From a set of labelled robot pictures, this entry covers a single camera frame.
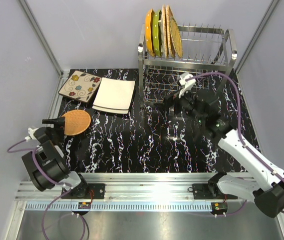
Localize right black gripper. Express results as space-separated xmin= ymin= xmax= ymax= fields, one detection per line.
xmin=155 ymin=84 xmax=205 ymax=124

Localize orange wicker plate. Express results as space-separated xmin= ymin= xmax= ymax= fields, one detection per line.
xmin=62 ymin=109 xmax=91 ymax=136

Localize floral square ceramic plate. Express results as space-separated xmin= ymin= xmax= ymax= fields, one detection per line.
xmin=58 ymin=70 xmax=102 ymax=103

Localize white black-rimmed square plate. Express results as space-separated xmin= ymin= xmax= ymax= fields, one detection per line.
xmin=93 ymin=77 xmax=135 ymax=110

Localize green wicker plate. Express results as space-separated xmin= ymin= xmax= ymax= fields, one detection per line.
xmin=169 ymin=17 xmax=183 ymax=59

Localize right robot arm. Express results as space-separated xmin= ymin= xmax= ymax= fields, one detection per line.
xmin=156 ymin=90 xmax=284 ymax=218

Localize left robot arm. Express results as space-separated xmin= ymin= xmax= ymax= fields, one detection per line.
xmin=21 ymin=117 xmax=90 ymax=199

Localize steel two-tier dish rack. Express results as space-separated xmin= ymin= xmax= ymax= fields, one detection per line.
xmin=138 ymin=25 xmax=238 ymax=108

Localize black marble pattern mat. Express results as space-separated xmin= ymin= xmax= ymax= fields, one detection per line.
xmin=58 ymin=68 xmax=245 ymax=173

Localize large woven wicker plate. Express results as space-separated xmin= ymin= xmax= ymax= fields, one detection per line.
xmin=162 ymin=5 xmax=175 ymax=60

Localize green dotted plate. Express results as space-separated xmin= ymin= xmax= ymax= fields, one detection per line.
xmin=152 ymin=9 xmax=162 ymax=57

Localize orange octagonal plate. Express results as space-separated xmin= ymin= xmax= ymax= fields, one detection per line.
xmin=145 ymin=8 xmax=155 ymax=57

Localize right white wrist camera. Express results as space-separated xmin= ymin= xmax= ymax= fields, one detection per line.
xmin=178 ymin=72 xmax=196 ymax=98

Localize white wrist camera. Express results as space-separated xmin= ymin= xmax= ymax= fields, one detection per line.
xmin=24 ymin=127 xmax=39 ymax=142
xmin=178 ymin=72 xmax=196 ymax=98

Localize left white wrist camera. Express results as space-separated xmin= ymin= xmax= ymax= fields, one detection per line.
xmin=24 ymin=127 xmax=39 ymax=142

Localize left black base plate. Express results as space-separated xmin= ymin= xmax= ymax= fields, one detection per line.
xmin=75 ymin=183 xmax=106 ymax=200

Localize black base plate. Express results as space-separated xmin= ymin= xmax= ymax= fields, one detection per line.
xmin=191 ymin=183 xmax=220 ymax=200
xmin=75 ymin=183 xmax=106 ymax=200

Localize aluminium mounting rail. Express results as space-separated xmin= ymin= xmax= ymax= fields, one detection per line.
xmin=15 ymin=173 xmax=244 ymax=213

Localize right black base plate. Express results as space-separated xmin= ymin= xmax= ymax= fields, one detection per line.
xmin=191 ymin=183 xmax=220 ymax=200

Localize left aluminium frame post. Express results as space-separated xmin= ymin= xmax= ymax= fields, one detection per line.
xmin=16 ymin=0 xmax=70 ymax=81

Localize aluminium frame post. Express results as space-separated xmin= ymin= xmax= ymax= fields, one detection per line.
xmin=16 ymin=0 xmax=70 ymax=81
xmin=234 ymin=0 xmax=281 ymax=75

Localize right aluminium frame post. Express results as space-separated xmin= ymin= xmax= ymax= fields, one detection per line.
xmin=234 ymin=0 xmax=281 ymax=75

